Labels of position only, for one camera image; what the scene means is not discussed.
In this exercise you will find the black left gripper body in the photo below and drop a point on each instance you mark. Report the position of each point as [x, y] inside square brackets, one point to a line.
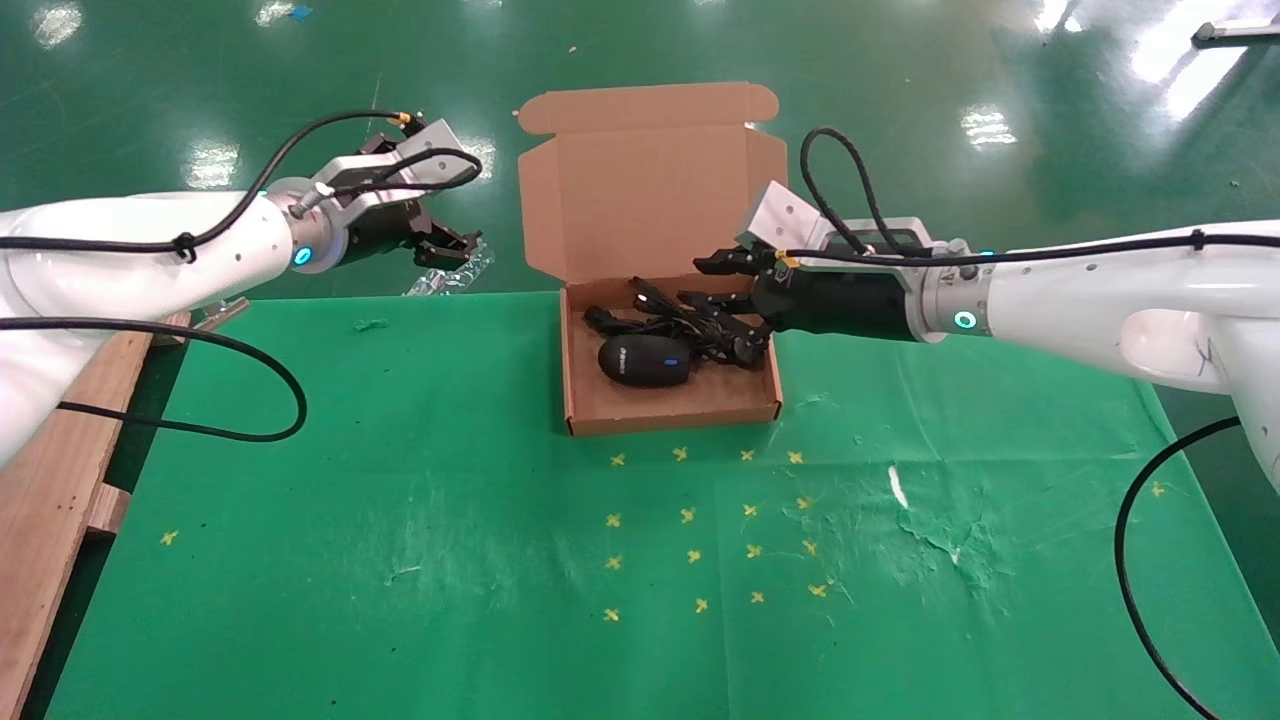
[385, 232]

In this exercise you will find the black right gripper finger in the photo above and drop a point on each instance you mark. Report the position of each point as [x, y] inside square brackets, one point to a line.
[750, 325]
[740, 262]

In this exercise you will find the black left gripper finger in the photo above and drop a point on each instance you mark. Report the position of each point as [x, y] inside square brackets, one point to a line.
[435, 232]
[450, 256]

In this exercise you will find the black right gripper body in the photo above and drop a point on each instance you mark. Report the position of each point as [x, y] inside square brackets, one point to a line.
[850, 305]

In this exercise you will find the black computer mouse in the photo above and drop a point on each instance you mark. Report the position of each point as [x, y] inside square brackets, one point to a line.
[645, 362]

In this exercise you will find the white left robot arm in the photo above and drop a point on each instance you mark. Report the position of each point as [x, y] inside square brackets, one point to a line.
[120, 280]

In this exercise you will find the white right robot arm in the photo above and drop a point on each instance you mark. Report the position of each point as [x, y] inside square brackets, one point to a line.
[1100, 310]

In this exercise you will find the brown cardboard box with lid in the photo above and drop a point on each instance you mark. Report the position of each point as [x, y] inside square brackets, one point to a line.
[640, 200]

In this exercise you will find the clear crumpled plastic bag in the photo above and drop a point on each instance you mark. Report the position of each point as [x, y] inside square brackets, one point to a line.
[450, 275]

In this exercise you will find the silver metal clamp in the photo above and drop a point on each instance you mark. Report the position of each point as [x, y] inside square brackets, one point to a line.
[218, 315]

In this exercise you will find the torn green table cloth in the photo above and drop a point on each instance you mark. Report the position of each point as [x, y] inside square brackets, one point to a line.
[400, 550]

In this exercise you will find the wooden board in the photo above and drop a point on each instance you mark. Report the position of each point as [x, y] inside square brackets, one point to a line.
[50, 530]

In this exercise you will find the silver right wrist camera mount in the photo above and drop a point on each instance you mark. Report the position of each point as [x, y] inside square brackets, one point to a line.
[780, 215]

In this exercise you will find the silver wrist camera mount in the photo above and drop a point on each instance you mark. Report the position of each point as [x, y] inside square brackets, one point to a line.
[440, 140]
[780, 215]

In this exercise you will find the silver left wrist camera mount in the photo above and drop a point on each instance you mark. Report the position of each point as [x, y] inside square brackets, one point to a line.
[440, 140]

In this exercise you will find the white table frame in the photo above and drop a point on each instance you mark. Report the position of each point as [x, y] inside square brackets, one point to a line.
[1240, 30]

